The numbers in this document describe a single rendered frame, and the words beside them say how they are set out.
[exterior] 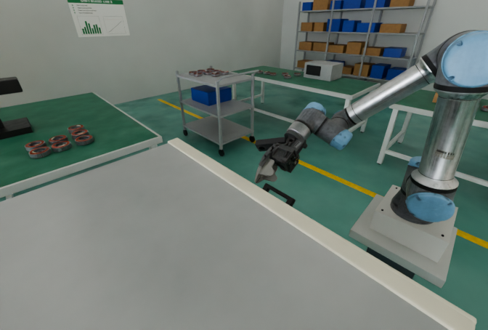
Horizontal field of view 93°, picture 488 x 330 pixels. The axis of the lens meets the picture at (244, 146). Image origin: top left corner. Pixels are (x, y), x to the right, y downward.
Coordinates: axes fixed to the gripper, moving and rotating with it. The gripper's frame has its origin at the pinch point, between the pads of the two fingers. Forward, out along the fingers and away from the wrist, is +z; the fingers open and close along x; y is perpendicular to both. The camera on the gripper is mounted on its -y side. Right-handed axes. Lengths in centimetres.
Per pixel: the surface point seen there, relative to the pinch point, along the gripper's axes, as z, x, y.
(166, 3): -249, 51, -492
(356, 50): -503, 312, -214
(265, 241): 16, -40, 33
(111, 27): -121, 27, -492
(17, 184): 72, -5, -117
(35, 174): 64, -2, -121
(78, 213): 27, -46, 15
